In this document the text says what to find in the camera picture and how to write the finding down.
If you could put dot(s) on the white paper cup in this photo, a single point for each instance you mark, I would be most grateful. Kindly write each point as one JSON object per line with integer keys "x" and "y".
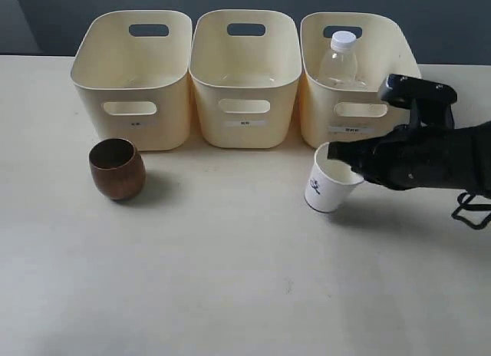
{"x": 330, "y": 182}

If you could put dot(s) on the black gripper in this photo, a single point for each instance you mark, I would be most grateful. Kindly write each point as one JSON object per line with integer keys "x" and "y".
{"x": 404, "y": 159}

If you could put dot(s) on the clear bottle white cap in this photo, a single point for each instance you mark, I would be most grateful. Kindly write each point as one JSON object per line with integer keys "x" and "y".
{"x": 339, "y": 65}

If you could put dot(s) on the brown wooden cup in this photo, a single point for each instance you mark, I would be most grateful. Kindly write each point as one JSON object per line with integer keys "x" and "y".
{"x": 117, "y": 168}

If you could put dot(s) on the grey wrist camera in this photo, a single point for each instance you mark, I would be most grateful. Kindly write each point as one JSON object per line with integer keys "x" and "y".
{"x": 429, "y": 103}

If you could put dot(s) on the right cream plastic bin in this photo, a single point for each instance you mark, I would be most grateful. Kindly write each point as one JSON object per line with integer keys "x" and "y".
{"x": 331, "y": 114}

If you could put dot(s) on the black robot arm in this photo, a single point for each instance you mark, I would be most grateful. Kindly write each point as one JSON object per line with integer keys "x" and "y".
{"x": 480, "y": 157}

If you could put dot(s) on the left cream plastic bin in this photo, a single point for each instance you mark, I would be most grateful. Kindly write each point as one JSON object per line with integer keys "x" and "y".
{"x": 131, "y": 73}

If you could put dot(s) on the middle cream plastic bin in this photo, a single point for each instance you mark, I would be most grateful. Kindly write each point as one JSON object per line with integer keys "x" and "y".
{"x": 245, "y": 65}

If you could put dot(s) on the cream plastic bin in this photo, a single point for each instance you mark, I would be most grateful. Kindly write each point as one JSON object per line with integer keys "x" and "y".
{"x": 131, "y": 73}
{"x": 331, "y": 114}
{"x": 245, "y": 65}

